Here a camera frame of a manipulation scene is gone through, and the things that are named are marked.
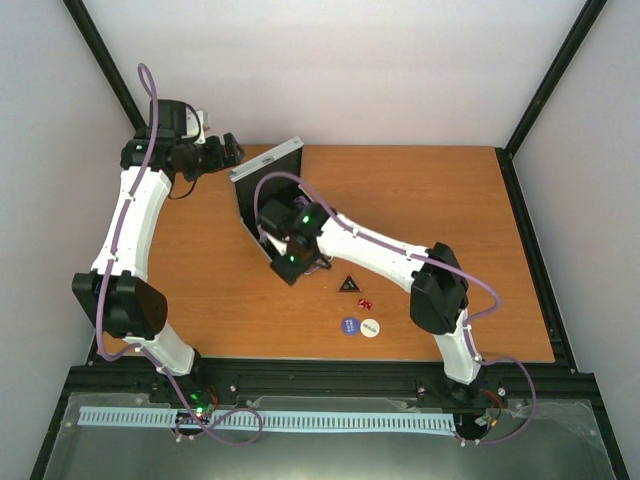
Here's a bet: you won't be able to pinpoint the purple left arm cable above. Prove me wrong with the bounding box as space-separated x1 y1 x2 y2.
94 62 265 448

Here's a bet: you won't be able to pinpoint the white dealer button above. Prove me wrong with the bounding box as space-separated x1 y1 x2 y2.
360 318 380 338

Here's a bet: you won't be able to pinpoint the black aluminium frame rail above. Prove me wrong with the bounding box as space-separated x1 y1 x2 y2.
59 357 601 416

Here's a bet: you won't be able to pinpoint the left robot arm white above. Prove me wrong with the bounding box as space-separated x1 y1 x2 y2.
72 100 244 403

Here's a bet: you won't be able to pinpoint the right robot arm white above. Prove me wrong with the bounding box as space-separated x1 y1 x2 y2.
256 199 481 406

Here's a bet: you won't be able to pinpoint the light blue cable duct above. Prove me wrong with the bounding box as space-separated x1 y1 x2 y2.
77 406 456 436

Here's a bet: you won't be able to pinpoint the triangular all-in button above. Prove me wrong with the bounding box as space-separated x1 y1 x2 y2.
337 273 363 293

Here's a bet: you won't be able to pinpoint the aluminium poker case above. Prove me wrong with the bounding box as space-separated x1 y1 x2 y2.
229 137 332 275

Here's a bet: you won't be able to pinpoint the blue small blind button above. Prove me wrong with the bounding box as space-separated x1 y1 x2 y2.
341 316 361 336

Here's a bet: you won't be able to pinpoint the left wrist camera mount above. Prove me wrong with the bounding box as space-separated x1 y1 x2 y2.
183 104 209 145

